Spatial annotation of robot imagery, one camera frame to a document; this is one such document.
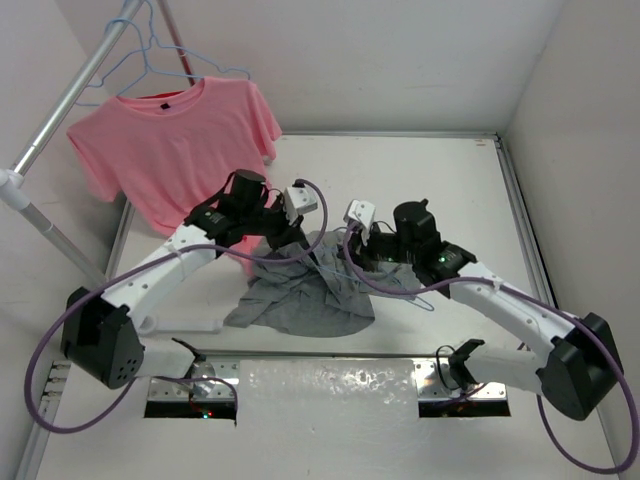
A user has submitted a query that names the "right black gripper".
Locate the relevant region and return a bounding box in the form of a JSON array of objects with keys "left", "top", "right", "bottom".
[{"left": 337, "top": 218, "right": 418, "bottom": 273}]

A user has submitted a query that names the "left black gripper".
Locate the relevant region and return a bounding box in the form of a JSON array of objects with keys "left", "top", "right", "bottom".
[{"left": 241, "top": 195, "right": 305, "bottom": 253}]

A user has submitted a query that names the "blue wire hanger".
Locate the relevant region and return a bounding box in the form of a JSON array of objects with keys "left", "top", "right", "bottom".
[
  {"left": 75, "top": 1, "right": 251, "bottom": 109},
  {"left": 318, "top": 264, "right": 436, "bottom": 313}
]

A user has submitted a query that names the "grey t shirt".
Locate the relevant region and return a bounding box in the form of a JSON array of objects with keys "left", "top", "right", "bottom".
[{"left": 223, "top": 229, "right": 424, "bottom": 339}]

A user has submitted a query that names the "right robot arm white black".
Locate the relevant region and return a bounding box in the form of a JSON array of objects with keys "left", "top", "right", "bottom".
[{"left": 343, "top": 200, "right": 623, "bottom": 421}]

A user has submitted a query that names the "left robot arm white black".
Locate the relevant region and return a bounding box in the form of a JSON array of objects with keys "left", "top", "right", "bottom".
[{"left": 61, "top": 170, "right": 318, "bottom": 389}]

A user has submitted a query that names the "pink t shirt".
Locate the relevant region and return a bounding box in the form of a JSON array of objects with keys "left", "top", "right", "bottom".
[{"left": 66, "top": 77, "right": 284, "bottom": 276}]

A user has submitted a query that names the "silver clothes rack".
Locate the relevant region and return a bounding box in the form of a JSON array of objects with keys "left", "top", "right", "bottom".
[{"left": 0, "top": 0, "right": 224, "bottom": 335}]

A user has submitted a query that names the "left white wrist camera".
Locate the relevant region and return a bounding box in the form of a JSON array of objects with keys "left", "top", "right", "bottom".
[{"left": 284, "top": 186, "right": 318, "bottom": 217}]

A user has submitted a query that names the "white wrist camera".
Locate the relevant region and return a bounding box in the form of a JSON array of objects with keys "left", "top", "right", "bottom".
[
  {"left": 343, "top": 200, "right": 376, "bottom": 243},
  {"left": 284, "top": 186, "right": 318, "bottom": 217}
]

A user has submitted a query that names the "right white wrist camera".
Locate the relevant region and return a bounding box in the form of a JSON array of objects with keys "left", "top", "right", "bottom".
[{"left": 343, "top": 200, "right": 376, "bottom": 243}]

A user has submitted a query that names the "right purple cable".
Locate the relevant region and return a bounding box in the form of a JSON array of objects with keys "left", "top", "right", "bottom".
[{"left": 342, "top": 222, "right": 634, "bottom": 475}]

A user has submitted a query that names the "purple cable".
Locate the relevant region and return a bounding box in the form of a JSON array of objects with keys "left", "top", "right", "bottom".
[
  {"left": 23, "top": 178, "right": 330, "bottom": 434},
  {"left": 342, "top": 222, "right": 634, "bottom": 475}
]

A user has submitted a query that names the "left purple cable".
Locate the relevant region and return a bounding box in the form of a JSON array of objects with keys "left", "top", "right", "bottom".
[{"left": 23, "top": 178, "right": 330, "bottom": 434}]

